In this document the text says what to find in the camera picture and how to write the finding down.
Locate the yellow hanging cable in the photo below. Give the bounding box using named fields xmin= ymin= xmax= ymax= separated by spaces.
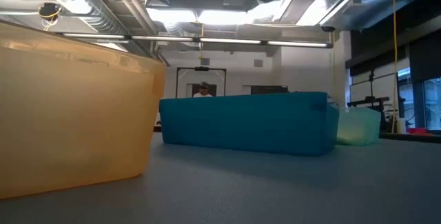
xmin=391 ymin=0 xmax=400 ymax=134

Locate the person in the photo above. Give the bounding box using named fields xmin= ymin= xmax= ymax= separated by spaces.
xmin=191 ymin=81 xmax=214 ymax=99

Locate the teal green plastic bin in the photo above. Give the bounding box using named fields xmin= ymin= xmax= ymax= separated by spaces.
xmin=336 ymin=106 xmax=382 ymax=147

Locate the black gantry frame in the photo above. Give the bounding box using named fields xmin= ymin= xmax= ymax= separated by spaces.
xmin=174 ymin=65 xmax=228 ymax=99

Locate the silver corrugated air duct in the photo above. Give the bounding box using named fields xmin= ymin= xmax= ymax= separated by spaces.
xmin=25 ymin=0 xmax=130 ymax=36

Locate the orange plastic bin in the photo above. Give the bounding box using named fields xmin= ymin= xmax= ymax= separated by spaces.
xmin=0 ymin=20 xmax=167 ymax=201

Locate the black boom stand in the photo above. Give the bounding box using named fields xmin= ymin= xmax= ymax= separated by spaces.
xmin=346 ymin=68 xmax=391 ymax=113

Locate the black wall monitor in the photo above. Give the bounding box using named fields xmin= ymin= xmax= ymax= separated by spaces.
xmin=249 ymin=85 xmax=289 ymax=96

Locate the red box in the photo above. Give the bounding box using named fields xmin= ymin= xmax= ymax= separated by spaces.
xmin=406 ymin=127 xmax=435 ymax=136

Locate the dark blue plastic bin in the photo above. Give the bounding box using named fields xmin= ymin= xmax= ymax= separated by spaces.
xmin=158 ymin=91 xmax=341 ymax=158

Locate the white bottle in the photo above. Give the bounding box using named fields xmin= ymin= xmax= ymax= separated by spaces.
xmin=396 ymin=116 xmax=408 ymax=134

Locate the grey-blue table mat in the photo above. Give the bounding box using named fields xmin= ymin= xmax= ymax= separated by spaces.
xmin=0 ymin=132 xmax=441 ymax=224

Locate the glass window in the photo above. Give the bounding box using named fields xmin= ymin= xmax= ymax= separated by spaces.
xmin=397 ymin=67 xmax=441 ymax=131

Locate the black round ceiling device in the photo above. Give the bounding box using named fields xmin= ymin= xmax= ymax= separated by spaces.
xmin=37 ymin=1 xmax=63 ymax=21

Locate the long light bar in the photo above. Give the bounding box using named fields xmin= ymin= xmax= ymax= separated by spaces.
xmin=61 ymin=32 xmax=334 ymax=50

